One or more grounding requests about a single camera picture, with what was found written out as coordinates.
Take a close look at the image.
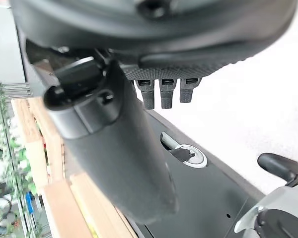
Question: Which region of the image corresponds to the black metal panel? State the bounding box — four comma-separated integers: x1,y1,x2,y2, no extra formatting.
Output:
136,109,266,238

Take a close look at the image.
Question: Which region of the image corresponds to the metal wire rack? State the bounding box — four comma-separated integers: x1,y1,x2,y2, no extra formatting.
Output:
0,83,53,238

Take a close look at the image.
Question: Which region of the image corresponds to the green vine plant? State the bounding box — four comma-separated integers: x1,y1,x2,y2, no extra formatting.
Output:
0,81,43,238

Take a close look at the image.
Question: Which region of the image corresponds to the silver round fitting with bolt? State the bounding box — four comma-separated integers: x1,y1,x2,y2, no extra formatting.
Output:
160,131,209,170

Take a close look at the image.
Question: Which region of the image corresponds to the light wooden crate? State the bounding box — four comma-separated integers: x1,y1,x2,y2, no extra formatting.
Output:
11,96,140,238

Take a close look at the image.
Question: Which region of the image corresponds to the blue box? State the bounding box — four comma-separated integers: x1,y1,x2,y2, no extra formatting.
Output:
24,192,34,214

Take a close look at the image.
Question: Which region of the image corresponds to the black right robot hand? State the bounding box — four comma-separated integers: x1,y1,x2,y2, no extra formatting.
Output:
9,0,298,224

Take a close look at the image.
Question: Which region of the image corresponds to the black rounded robot part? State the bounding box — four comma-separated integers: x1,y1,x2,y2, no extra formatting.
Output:
257,153,298,187

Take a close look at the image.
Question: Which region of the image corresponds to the grey cabinet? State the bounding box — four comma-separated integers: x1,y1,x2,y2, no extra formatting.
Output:
0,4,27,85

